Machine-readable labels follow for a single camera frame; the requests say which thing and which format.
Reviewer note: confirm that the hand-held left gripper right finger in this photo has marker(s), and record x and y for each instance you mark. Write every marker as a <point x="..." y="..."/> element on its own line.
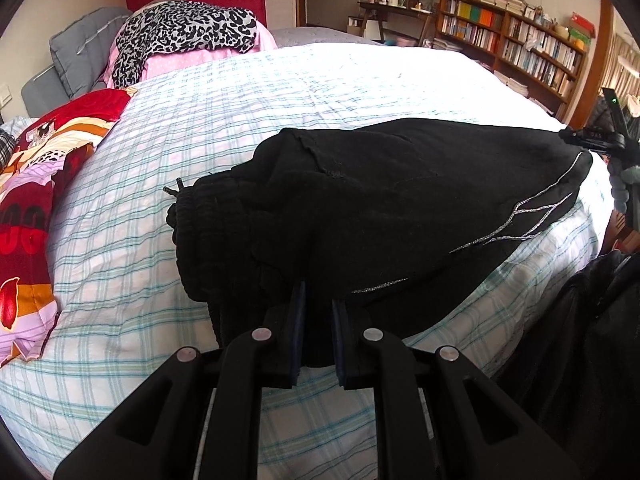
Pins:
<point x="340" y="340"/>

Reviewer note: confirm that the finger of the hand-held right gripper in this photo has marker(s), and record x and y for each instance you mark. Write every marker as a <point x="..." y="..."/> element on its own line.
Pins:
<point x="571" y="136"/>

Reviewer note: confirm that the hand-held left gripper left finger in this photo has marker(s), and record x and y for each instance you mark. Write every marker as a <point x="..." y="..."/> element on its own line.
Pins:
<point x="299" y="332"/>

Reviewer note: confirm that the black pants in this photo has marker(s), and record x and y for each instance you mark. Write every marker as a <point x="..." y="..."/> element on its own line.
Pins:
<point x="375" y="210"/>

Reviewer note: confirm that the person's right hand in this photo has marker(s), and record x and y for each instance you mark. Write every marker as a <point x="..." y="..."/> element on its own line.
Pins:
<point x="622" y="185"/>

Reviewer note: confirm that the stack of books on floor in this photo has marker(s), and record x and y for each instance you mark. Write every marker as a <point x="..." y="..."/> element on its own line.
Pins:
<point x="512" y="84"/>

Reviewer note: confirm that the green box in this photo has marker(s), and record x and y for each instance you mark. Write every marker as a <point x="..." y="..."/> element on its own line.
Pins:
<point x="579" y="40"/>

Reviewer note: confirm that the wooden bookshelf with books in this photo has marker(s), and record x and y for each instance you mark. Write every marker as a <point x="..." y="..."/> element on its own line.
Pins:
<point x="525" y="45"/>

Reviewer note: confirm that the red box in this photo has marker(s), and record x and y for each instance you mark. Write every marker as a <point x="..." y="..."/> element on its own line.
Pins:
<point x="584" y="22"/>

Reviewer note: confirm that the pink storage box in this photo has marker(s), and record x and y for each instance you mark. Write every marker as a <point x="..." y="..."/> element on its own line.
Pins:
<point x="406" y="41"/>

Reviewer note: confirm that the wooden desk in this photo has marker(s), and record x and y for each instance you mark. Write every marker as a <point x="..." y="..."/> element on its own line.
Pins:
<point x="395" y="11"/>

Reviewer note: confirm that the white board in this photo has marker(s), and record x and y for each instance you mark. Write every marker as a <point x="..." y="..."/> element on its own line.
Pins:
<point x="371" y="30"/>

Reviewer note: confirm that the person's black jacket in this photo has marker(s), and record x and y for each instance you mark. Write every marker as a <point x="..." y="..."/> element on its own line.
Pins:
<point x="575" y="370"/>

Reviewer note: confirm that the plaid bed quilt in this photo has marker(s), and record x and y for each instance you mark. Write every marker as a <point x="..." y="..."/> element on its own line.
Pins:
<point x="200" y="110"/>

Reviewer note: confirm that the grey bed sheet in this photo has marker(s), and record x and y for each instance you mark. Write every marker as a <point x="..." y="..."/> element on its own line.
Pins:
<point x="320" y="36"/>

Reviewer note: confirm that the pink dotted pillow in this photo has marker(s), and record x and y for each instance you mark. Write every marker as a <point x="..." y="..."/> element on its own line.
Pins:
<point x="200" y="60"/>

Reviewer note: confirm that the red floral printed blanket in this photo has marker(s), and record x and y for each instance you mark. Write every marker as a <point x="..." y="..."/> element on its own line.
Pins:
<point x="30" y="210"/>

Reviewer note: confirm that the leopard print cloth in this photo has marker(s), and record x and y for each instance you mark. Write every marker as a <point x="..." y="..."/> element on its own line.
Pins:
<point x="175" y="25"/>

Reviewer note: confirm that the dark checked pillow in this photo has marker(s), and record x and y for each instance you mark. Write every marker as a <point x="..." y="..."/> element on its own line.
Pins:
<point x="6" y="147"/>

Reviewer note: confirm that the grey quilted cushion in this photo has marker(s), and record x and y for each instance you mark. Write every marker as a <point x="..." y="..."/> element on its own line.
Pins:
<point x="80" y="50"/>
<point x="45" y="90"/>

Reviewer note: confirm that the wooden door frame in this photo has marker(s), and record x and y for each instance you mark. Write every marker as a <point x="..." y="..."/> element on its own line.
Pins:
<point x="597" y="60"/>

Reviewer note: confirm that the white wall socket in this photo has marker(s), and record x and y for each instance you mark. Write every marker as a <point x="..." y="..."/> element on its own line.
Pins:
<point x="5" y="95"/>

